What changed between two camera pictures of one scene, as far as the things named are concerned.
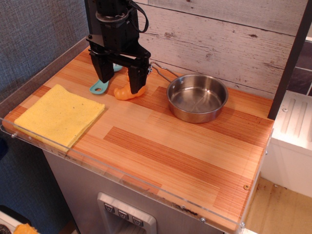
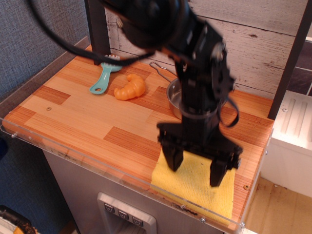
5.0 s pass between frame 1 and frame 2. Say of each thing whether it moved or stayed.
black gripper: moved
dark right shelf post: stayed
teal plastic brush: stayed
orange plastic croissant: stayed
